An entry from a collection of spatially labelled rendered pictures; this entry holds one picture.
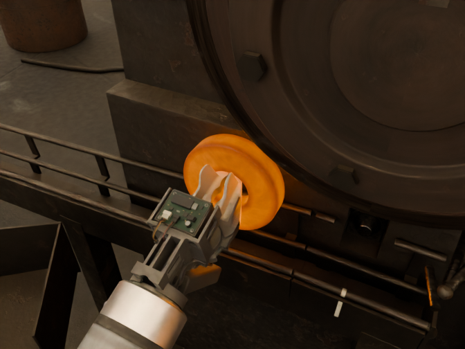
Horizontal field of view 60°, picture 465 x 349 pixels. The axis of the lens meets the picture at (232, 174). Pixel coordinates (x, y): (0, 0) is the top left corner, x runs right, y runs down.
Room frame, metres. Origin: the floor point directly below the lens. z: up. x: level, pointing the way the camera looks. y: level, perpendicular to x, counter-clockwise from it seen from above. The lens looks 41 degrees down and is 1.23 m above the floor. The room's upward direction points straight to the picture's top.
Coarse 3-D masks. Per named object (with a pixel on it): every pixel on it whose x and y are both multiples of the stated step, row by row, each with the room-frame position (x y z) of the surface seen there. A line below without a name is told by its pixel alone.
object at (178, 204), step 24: (168, 192) 0.36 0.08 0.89; (168, 216) 0.33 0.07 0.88; (192, 216) 0.32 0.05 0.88; (216, 216) 0.33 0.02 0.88; (168, 240) 0.30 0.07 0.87; (192, 240) 0.29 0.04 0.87; (216, 240) 0.33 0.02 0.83; (144, 264) 0.27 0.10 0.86; (168, 264) 0.27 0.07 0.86; (192, 264) 0.31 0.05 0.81; (168, 288) 0.26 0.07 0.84
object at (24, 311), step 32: (32, 224) 0.46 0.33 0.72; (0, 256) 0.44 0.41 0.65; (32, 256) 0.45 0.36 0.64; (64, 256) 0.42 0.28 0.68; (0, 288) 0.41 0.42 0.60; (32, 288) 0.41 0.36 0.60; (64, 288) 0.38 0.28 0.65; (0, 320) 0.35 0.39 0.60; (32, 320) 0.35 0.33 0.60; (64, 320) 0.34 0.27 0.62
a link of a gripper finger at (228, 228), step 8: (240, 200) 0.39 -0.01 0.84; (240, 208) 0.39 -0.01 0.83; (232, 216) 0.37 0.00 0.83; (240, 216) 0.38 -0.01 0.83; (224, 224) 0.36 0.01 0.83; (232, 224) 0.36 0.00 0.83; (224, 232) 0.35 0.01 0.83; (232, 232) 0.35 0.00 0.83; (224, 240) 0.34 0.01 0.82; (224, 248) 0.33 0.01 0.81
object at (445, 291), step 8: (464, 232) 0.31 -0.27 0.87; (464, 240) 0.29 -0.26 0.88; (456, 248) 0.28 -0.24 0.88; (464, 248) 0.28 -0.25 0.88; (456, 256) 0.26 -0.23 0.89; (456, 264) 0.25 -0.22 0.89; (464, 264) 0.25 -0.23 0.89; (432, 272) 0.25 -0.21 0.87; (448, 272) 0.23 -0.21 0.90; (456, 272) 0.23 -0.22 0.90; (464, 272) 0.23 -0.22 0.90; (432, 280) 0.24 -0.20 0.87; (448, 280) 0.22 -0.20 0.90; (456, 280) 0.22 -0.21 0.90; (432, 288) 0.23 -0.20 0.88; (440, 288) 0.21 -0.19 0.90; (448, 288) 0.21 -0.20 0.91; (456, 288) 0.22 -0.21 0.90; (432, 296) 0.22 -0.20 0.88; (440, 296) 0.21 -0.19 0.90; (448, 296) 0.20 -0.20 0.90; (432, 304) 0.21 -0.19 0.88
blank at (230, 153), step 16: (208, 144) 0.45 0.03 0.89; (224, 144) 0.44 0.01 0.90; (240, 144) 0.44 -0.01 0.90; (192, 160) 0.45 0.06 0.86; (208, 160) 0.44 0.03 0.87; (224, 160) 0.43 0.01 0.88; (240, 160) 0.42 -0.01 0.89; (256, 160) 0.42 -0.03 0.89; (192, 176) 0.45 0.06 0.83; (240, 176) 0.42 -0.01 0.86; (256, 176) 0.41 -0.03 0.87; (272, 176) 0.41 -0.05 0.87; (192, 192) 0.45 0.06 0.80; (256, 192) 0.41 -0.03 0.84; (272, 192) 0.40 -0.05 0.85; (256, 208) 0.41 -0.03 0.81; (272, 208) 0.40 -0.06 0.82; (240, 224) 0.42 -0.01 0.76; (256, 224) 0.40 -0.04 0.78
